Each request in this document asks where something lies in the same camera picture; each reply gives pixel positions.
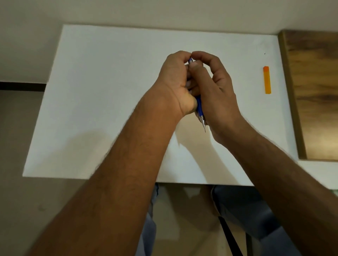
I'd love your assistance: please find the person's right hand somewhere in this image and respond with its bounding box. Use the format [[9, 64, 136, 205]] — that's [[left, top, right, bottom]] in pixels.
[[186, 51, 243, 145]]

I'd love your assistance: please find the brown wooden cabinet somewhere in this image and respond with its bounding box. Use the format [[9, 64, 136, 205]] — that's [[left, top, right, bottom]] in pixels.
[[277, 29, 338, 161]]

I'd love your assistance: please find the blue mechanical pencil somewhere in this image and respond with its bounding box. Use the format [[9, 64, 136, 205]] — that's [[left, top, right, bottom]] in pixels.
[[188, 57, 206, 133]]

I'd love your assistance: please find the person's right forearm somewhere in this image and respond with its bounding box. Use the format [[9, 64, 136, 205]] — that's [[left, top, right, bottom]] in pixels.
[[211, 115, 338, 256]]

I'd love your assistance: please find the black strap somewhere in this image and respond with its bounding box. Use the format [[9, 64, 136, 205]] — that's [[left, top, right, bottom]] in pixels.
[[218, 216, 244, 256]]

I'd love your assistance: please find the person's left hand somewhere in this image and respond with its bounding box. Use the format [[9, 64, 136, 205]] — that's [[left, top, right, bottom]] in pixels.
[[156, 50, 198, 118]]

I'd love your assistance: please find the person's left forearm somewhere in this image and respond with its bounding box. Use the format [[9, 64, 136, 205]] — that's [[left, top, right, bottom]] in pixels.
[[25, 84, 186, 256]]

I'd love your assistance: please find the orange lead case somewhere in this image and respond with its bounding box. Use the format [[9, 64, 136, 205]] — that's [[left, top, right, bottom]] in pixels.
[[263, 66, 272, 95]]

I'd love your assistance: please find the black baseboard strip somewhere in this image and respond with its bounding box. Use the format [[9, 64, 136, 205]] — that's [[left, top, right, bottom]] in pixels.
[[0, 81, 47, 92]]

